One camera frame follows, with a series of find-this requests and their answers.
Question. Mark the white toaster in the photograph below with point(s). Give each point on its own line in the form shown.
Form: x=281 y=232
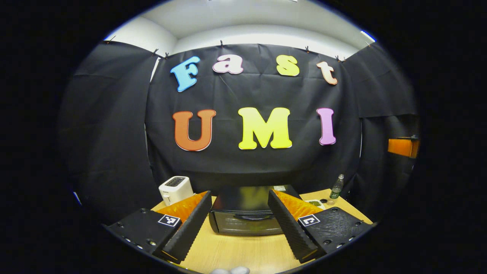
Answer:
x=175 y=188

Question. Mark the black backdrop cloth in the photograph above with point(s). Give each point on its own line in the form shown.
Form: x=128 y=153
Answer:
x=251 y=163

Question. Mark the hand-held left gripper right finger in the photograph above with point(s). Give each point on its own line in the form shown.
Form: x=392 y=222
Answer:
x=285 y=224

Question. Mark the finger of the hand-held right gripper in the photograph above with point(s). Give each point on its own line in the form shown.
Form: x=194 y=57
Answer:
x=401 y=147

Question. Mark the white divided dish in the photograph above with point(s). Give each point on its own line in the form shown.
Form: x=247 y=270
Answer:
x=315 y=204

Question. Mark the black electric oven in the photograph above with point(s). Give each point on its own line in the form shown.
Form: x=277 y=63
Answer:
x=243 y=225

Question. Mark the row of black cloth clips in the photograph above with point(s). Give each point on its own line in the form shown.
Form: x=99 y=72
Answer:
x=221 y=43

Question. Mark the ceiling light panel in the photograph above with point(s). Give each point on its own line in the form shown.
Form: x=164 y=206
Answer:
x=367 y=35

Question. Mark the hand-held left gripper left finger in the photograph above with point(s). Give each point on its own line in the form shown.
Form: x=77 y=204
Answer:
x=192 y=224

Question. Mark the clear plastic bottle green label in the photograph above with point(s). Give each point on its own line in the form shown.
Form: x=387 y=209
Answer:
x=336 y=189

